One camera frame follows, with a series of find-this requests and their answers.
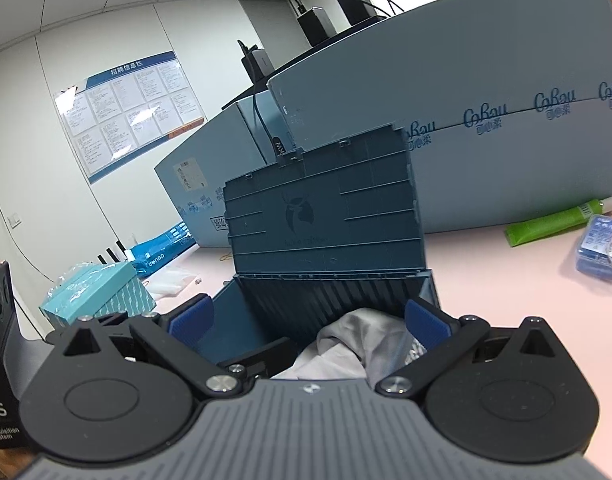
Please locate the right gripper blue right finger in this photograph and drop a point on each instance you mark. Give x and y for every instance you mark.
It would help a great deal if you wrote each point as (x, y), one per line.
(437, 330)

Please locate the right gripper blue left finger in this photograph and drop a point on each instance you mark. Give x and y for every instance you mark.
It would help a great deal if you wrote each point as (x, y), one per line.
(184, 325)

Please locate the grey white cloth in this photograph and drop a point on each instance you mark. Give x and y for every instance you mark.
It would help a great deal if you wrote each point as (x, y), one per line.
(365, 344)

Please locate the dark blue storage box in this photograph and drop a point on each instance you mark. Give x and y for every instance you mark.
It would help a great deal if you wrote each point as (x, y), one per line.
(315, 236)

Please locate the blue flat package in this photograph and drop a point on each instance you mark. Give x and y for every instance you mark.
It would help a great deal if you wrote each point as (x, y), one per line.
(150, 256)

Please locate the teal tissue box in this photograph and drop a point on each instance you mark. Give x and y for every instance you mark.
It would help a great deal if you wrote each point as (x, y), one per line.
(96, 289)

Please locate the green tube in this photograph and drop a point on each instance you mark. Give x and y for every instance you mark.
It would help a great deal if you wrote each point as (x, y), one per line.
(537, 229)

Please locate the large light blue carton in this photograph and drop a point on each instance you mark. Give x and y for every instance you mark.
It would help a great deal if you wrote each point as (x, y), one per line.
(507, 104)

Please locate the black charger left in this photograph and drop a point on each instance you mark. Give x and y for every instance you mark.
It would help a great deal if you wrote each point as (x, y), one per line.
(256, 62)

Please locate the black charger middle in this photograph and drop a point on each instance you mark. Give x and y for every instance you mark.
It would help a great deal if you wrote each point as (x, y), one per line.
(315, 24)

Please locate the black charger on carton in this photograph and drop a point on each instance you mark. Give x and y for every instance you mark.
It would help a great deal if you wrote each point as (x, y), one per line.
(358, 11)

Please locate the blue plastic packet with ring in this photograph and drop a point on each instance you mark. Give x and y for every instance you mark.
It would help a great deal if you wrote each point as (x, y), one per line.
(594, 252)

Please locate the wall notice board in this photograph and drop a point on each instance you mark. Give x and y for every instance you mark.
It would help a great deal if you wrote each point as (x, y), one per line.
(115, 116)

